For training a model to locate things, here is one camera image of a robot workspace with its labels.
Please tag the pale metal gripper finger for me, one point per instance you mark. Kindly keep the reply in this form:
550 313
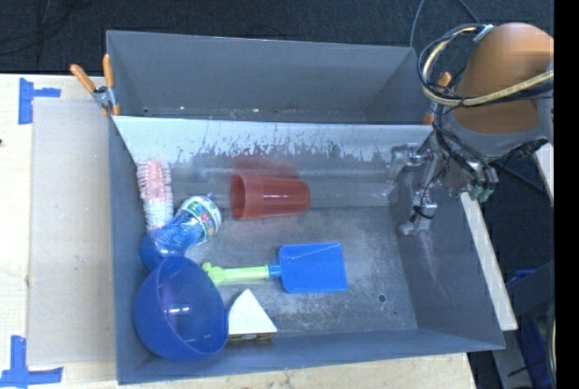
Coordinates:
420 215
414 154

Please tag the grey metal bin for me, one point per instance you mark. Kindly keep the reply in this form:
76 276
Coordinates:
362 251

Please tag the red plastic cup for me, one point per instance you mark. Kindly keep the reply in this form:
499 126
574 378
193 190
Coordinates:
271 197

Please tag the white triangular block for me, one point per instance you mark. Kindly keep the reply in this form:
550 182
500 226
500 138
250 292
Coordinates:
249 317

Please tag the clear plastic bottle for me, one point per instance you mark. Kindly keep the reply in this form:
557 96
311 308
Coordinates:
194 222

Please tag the pink and white bottle brush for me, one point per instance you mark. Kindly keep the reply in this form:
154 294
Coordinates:
154 183

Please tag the blue plastic bowl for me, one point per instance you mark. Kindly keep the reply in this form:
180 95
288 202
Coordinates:
176 310

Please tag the pale wood flat board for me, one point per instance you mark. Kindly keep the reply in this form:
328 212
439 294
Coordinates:
68 220

